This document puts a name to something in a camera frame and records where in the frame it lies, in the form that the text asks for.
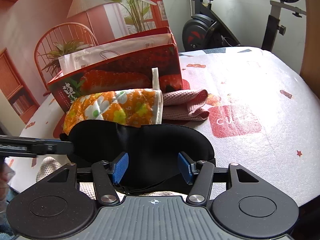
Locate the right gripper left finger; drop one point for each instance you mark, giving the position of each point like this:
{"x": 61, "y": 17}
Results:
{"x": 107, "y": 175}

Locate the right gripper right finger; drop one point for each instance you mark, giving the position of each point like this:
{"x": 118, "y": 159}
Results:
{"x": 198, "y": 175}

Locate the cream knitted cloth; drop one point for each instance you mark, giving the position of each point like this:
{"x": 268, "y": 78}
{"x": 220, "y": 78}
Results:
{"x": 49, "y": 165}

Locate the black sleep mask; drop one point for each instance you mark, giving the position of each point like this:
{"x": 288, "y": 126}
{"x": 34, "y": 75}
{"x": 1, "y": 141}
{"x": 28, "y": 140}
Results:
{"x": 152, "y": 149}

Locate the orange floral oven mitt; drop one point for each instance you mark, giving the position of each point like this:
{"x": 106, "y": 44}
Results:
{"x": 130, "y": 107}

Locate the pink knitted cloth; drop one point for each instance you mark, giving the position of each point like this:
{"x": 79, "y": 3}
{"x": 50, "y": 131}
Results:
{"x": 185, "y": 105}

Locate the room scene backdrop poster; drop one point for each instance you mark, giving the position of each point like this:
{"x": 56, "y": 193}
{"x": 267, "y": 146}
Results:
{"x": 35, "y": 34}

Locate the person left hand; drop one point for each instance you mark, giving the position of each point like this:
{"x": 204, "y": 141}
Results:
{"x": 6, "y": 176}

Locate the white paper bag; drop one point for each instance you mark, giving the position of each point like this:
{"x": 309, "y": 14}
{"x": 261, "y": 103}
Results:
{"x": 85, "y": 57}

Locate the patterned white tablecloth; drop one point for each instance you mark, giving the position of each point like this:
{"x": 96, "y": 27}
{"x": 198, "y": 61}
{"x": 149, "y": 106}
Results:
{"x": 263, "y": 118}

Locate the red strawberry cardboard box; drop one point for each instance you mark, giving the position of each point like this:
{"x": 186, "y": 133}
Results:
{"x": 131, "y": 70}

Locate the black exercise bike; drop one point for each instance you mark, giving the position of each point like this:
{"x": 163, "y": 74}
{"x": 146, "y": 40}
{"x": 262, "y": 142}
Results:
{"x": 206, "y": 30}

